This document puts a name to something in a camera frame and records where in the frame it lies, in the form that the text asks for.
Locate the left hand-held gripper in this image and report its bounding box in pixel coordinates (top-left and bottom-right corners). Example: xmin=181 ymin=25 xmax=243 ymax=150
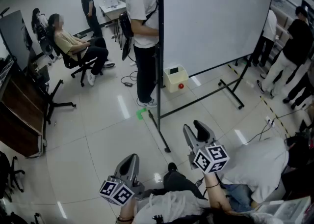
xmin=98 ymin=153 xmax=145 ymax=206

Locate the person's white top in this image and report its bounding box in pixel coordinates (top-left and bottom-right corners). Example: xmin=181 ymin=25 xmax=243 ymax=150
xmin=133 ymin=190 xmax=209 ymax=224

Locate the black power adapter with cable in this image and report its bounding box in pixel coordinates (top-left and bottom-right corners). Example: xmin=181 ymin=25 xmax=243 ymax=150
xmin=120 ymin=70 xmax=138 ymax=87

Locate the black swivel chair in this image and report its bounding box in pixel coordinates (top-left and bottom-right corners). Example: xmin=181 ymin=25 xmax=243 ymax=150
xmin=0 ymin=150 xmax=26 ymax=202

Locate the large whiteboard on stand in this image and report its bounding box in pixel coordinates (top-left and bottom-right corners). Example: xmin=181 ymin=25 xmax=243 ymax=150
xmin=148 ymin=0 xmax=275 ymax=154

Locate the yellow black floor tape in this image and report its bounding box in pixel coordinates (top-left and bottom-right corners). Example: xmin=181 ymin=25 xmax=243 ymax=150
xmin=259 ymin=95 xmax=290 ymax=138

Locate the brown wooden cabinet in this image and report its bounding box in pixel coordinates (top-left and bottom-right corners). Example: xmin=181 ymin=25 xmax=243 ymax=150
xmin=0 ymin=65 xmax=48 ymax=159

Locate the person's black trouser leg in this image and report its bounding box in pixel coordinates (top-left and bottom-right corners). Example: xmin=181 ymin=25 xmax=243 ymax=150
xmin=142 ymin=168 xmax=207 ymax=200

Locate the black bag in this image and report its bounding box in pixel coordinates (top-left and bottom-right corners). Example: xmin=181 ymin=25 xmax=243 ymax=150
xmin=119 ymin=11 xmax=134 ymax=62

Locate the black office chair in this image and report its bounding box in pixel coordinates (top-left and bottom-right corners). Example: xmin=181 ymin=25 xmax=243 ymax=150
xmin=52 ymin=38 xmax=104 ymax=87

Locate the white table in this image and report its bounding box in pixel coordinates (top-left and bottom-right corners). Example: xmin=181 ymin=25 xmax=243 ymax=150
xmin=99 ymin=0 xmax=127 ymax=43

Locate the black floor cable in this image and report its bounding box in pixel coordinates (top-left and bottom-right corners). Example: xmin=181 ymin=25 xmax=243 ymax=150
xmin=244 ymin=109 xmax=308 ymax=145

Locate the large black screen on stand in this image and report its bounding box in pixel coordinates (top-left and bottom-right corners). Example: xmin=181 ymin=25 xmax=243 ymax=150
xmin=0 ymin=7 xmax=77 ymax=126

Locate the green floor tape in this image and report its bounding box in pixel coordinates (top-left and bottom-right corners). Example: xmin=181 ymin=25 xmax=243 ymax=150
xmin=136 ymin=108 xmax=148 ymax=120

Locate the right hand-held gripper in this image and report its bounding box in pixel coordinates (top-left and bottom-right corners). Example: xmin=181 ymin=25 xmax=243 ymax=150
xmin=183 ymin=119 xmax=231 ymax=175

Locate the person's left forearm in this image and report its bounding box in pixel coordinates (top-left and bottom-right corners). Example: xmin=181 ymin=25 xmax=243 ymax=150
xmin=117 ymin=197 xmax=136 ymax=224

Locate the person's right forearm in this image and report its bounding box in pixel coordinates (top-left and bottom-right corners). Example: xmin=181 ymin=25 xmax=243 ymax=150
xmin=203 ymin=171 xmax=233 ymax=215

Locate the clear plastic storage box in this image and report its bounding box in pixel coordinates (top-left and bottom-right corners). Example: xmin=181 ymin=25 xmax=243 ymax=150
xmin=254 ymin=195 xmax=313 ymax=224

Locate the cream whiteboard box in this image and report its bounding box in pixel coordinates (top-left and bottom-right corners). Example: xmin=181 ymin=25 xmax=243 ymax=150
xmin=163 ymin=64 xmax=189 ymax=93

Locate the white box device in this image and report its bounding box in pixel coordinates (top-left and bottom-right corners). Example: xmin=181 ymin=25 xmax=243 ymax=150
xmin=102 ymin=0 xmax=119 ymax=9

